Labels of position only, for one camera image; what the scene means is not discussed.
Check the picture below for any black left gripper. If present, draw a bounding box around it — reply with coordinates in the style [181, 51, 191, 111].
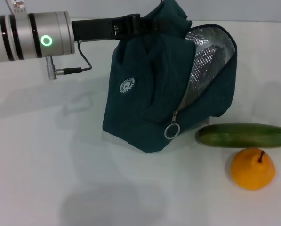
[71, 14, 169, 42]

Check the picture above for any green cucumber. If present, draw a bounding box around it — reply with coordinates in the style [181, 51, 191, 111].
[195, 123, 281, 148]

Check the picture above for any dark teal insulated lunch bag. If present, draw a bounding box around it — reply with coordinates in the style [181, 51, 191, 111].
[102, 0, 238, 154]

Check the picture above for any orange pear with brown stem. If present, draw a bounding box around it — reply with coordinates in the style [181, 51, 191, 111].
[230, 147, 276, 191]

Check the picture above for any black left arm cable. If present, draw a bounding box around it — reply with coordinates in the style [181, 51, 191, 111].
[46, 42, 93, 81]

